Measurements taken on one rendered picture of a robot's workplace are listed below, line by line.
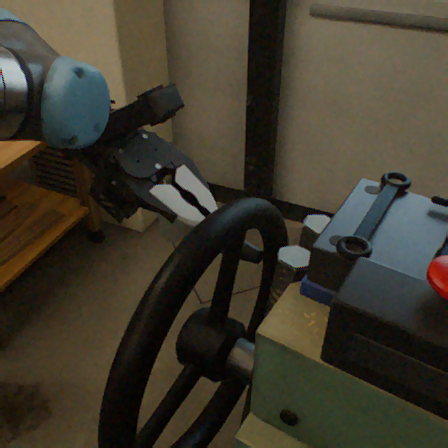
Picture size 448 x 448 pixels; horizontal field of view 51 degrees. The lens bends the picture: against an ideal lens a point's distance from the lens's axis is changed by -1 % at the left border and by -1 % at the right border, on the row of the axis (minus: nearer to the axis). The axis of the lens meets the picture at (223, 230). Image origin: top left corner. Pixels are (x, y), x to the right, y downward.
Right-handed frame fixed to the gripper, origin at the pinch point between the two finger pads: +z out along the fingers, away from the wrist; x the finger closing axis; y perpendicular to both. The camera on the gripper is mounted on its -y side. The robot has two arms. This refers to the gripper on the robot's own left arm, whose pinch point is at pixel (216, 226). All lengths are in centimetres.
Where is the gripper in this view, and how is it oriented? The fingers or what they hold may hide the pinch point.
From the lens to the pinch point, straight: 51.7
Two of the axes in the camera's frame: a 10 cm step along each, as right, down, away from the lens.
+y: -4.2, 5.1, 7.5
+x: -5.3, 5.3, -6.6
